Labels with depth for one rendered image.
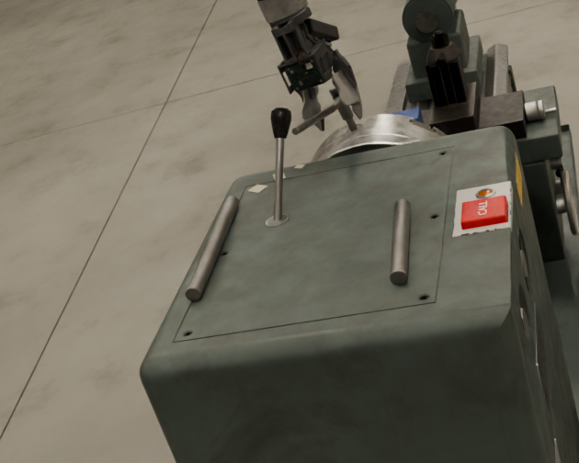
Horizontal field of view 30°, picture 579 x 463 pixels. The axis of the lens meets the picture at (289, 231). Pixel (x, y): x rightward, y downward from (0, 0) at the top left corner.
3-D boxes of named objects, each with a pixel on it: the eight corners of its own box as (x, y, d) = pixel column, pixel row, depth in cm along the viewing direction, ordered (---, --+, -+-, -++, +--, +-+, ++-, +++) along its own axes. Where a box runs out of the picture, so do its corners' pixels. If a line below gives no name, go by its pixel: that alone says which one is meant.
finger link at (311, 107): (299, 141, 185) (291, 91, 181) (309, 128, 190) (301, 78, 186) (316, 141, 184) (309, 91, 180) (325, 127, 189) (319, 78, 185)
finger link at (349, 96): (353, 129, 181) (318, 87, 179) (361, 116, 186) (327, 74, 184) (367, 120, 179) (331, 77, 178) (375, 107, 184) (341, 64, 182)
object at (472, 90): (478, 135, 240) (473, 115, 237) (433, 144, 242) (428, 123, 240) (480, 100, 257) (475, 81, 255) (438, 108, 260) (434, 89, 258)
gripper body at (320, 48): (289, 98, 180) (259, 33, 176) (304, 79, 187) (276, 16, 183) (330, 84, 176) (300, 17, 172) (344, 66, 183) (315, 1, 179)
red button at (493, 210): (508, 228, 141) (505, 214, 140) (463, 235, 143) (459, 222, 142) (508, 207, 146) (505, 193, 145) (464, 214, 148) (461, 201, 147)
